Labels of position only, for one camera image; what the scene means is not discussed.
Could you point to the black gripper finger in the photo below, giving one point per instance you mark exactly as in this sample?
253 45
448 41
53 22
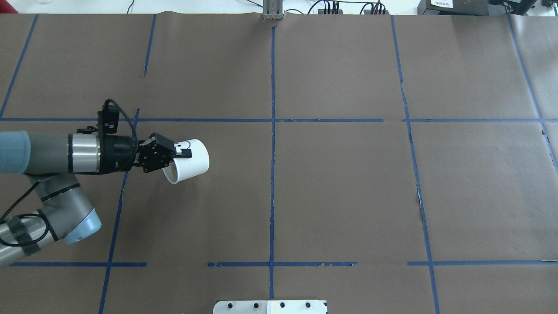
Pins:
183 154

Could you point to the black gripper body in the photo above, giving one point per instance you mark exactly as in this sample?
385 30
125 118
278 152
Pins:
118 151

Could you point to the white mug black handle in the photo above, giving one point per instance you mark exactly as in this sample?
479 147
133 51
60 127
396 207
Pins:
183 169

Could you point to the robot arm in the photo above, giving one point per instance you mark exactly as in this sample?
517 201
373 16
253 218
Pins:
56 206

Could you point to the white pedestal column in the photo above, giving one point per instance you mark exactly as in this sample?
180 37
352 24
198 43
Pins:
271 307

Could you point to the aluminium frame post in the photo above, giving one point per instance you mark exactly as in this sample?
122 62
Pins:
272 10

